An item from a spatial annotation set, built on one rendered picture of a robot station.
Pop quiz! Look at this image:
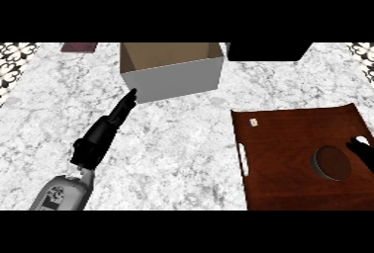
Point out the dark red flat object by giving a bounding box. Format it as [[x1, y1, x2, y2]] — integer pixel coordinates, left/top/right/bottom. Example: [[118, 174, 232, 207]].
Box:
[[61, 42, 99, 54]]

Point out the brown wooden tray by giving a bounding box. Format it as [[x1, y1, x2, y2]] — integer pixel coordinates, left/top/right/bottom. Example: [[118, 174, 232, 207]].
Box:
[[229, 102, 374, 211]]

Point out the open cardboard box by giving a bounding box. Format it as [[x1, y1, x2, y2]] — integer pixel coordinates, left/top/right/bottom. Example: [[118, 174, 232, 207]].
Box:
[[118, 42, 226, 104]]

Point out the black appliance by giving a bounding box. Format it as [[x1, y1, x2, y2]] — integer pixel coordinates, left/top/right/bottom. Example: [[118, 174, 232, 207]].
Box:
[[225, 42, 313, 62]]

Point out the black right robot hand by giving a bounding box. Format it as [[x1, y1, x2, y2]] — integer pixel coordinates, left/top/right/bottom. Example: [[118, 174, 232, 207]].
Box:
[[343, 137, 374, 174]]

